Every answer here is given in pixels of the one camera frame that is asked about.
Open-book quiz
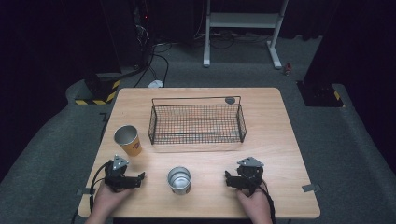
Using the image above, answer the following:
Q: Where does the silver metal cup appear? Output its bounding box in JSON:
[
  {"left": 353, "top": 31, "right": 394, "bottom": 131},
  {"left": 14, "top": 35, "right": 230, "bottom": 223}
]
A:
[{"left": 166, "top": 166, "right": 192, "bottom": 196}]

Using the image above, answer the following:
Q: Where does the grey tape strip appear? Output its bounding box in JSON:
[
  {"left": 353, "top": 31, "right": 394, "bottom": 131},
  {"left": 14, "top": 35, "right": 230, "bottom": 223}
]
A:
[
  {"left": 76, "top": 187, "right": 97, "bottom": 197},
  {"left": 301, "top": 183, "right": 323, "bottom": 193}
]

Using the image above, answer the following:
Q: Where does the left hand-held gripper cable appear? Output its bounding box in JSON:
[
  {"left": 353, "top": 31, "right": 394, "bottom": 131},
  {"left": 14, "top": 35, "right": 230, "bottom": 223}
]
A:
[{"left": 89, "top": 161, "right": 110, "bottom": 213}]

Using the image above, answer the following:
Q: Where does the black stand base yellow mark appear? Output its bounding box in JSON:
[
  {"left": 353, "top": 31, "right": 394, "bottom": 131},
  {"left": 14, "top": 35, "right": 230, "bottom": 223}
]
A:
[{"left": 295, "top": 79, "right": 347, "bottom": 108}]

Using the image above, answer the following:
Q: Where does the black floor cable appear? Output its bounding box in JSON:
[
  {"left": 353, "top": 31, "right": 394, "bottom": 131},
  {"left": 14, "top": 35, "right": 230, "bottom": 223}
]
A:
[{"left": 133, "top": 42, "right": 173, "bottom": 89}]

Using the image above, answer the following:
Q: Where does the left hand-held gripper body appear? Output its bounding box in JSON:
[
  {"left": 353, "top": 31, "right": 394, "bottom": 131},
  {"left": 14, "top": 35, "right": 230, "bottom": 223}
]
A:
[{"left": 104, "top": 154, "right": 142, "bottom": 193}]

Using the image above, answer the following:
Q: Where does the white metal stand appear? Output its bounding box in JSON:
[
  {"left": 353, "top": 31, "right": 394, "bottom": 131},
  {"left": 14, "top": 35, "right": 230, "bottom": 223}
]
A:
[{"left": 202, "top": 0, "right": 290, "bottom": 70}]

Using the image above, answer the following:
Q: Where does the person's right hand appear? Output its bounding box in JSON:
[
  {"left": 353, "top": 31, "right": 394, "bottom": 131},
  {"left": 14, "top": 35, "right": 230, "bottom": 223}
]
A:
[{"left": 235, "top": 181, "right": 275, "bottom": 224}]

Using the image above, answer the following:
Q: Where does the black yellow striped stand base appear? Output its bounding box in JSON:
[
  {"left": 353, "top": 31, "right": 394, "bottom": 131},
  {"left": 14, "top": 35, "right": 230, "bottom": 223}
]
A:
[{"left": 74, "top": 72, "right": 122, "bottom": 106}]

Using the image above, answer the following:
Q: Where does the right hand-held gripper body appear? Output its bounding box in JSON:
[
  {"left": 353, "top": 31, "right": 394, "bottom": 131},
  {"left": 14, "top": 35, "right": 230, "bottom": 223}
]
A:
[{"left": 231, "top": 156, "right": 265, "bottom": 198}]

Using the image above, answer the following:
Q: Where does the black computer tower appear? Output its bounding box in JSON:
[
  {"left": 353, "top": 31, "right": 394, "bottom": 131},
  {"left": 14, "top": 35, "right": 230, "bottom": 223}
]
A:
[{"left": 98, "top": 0, "right": 154, "bottom": 72}]

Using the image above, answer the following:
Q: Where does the orange paper cup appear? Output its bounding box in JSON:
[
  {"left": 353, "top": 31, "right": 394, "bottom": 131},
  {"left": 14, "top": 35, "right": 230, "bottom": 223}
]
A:
[{"left": 113, "top": 124, "right": 143, "bottom": 158}]

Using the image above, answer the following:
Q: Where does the right hand-held gripper cable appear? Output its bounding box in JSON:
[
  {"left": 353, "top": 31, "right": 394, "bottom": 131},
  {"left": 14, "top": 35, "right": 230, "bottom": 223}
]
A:
[{"left": 257, "top": 177, "right": 277, "bottom": 224}]

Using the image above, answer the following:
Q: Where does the black wire basket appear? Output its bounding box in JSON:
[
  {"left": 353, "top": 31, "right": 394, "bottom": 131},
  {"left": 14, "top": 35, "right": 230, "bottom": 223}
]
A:
[{"left": 148, "top": 95, "right": 248, "bottom": 146}]

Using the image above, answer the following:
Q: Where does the person's left hand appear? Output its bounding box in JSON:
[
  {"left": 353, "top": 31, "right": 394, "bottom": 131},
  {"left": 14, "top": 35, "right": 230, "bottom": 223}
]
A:
[{"left": 90, "top": 182, "right": 134, "bottom": 224}]

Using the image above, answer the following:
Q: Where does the bundle of black cables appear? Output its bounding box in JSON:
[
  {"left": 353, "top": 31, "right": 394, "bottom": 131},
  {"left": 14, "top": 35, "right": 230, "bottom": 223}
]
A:
[{"left": 193, "top": 28, "right": 273, "bottom": 50}]

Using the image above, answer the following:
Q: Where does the hand-held gripper cable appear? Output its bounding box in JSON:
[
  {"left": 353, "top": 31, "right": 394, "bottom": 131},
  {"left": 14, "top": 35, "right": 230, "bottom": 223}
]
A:
[
  {"left": 257, "top": 177, "right": 277, "bottom": 224},
  {"left": 89, "top": 161, "right": 110, "bottom": 213}
]

